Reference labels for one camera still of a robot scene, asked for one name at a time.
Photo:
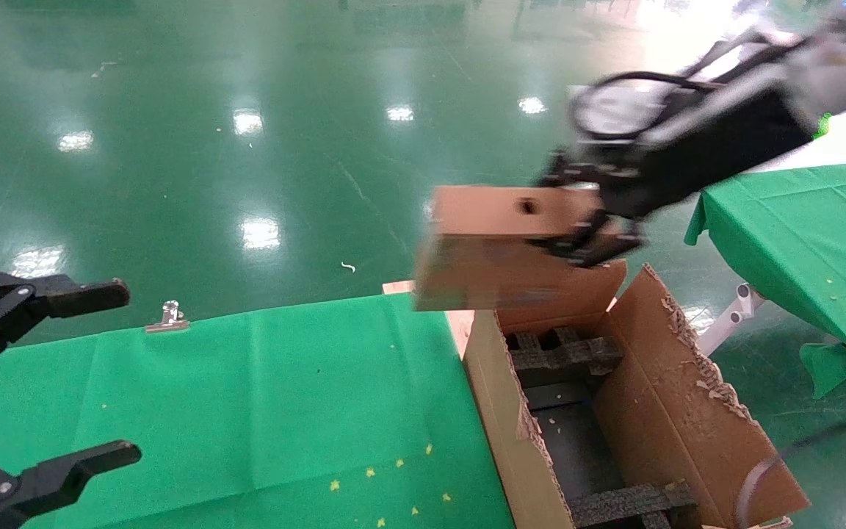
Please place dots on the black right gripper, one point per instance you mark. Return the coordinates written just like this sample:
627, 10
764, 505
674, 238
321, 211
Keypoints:
709, 147

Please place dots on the small brown cardboard box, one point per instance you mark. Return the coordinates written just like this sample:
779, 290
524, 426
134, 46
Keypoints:
496, 272

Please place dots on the large open cardboard carton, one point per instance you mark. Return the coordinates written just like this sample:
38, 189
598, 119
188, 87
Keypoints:
687, 411

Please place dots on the dark carton bottom pad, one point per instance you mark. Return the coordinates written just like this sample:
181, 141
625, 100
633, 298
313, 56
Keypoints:
577, 441

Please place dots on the silver metal binder clip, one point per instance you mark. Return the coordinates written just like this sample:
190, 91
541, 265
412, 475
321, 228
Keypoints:
167, 319

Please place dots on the black foam insert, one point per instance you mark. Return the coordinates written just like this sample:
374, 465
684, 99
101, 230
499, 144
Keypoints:
628, 503
566, 356

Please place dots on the white metal table leg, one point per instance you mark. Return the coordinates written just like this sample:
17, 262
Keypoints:
731, 316

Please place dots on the green tablecloth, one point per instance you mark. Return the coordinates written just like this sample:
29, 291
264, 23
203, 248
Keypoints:
797, 235
247, 411

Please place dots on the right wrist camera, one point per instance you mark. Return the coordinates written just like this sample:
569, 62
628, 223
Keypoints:
617, 110

